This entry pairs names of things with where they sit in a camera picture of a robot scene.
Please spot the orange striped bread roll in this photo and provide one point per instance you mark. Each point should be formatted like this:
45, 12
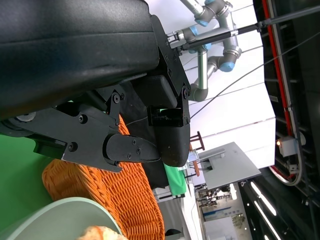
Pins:
100, 233

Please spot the grey flat panel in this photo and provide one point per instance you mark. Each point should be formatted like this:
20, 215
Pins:
230, 165

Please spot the grey round bowl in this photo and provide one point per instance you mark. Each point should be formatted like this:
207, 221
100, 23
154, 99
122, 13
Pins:
62, 217

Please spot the black gas strut rod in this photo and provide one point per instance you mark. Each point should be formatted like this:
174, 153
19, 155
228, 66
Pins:
212, 37

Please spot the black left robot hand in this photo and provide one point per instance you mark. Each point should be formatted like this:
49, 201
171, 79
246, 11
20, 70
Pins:
62, 50

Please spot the grey wall box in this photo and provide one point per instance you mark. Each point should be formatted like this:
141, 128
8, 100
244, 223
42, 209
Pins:
290, 146

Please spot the orange wicker basket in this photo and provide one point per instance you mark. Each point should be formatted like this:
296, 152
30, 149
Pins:
130, 190

